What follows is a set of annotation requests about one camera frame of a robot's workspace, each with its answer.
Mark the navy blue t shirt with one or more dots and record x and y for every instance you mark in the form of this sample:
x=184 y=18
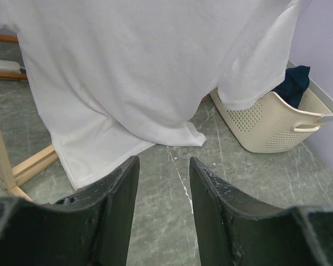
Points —
x=296 y=82

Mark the white t shirt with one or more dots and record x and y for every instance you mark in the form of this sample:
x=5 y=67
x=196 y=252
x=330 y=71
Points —
x=113 y=78

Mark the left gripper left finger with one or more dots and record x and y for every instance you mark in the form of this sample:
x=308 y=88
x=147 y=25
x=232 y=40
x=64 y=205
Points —
x=89 y=227

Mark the wooden shoe shelf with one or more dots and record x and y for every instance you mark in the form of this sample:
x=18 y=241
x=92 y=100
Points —
x=11 y=62

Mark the cream laundry basket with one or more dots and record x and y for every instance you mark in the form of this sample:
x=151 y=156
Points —
x=271 y=125

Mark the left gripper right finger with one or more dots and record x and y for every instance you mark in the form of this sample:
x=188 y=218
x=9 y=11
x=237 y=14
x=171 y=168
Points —
x=234 y=228

